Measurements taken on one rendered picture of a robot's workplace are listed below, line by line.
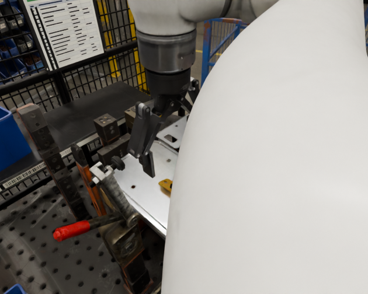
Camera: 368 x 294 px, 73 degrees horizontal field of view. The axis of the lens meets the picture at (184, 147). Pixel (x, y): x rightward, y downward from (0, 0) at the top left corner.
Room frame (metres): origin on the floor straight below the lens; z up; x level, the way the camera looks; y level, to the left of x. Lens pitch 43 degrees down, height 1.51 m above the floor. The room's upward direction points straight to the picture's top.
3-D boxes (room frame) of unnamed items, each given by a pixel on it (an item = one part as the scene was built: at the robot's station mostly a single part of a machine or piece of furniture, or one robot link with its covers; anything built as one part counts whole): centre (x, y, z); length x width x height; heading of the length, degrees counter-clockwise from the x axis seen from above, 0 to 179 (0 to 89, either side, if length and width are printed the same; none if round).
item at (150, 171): (0.34, 0.07, 1.16); 0.03 x 0.01 x 0.07; 48
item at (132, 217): (0.27, 0.10, 1.06); 0.03 x 0.01 x 0.03; 138
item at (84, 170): (0.34, 0.21, 0.95); 0.03 x 0.01 x 0.50; 48
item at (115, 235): (0.27, 0.14, 0.88); 0.07 x 0.06 x 0.35; 138
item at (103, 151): (0.58, 0.21, 0.85); 0.12 x 0.03 x 0.30; 138
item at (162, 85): (0.39, 0.03, 1.29); 0.08 x 0.07 x 0.09; 138
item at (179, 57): (0.39, 0.03, 1.37); 0.09 x 0.09 x 0.06
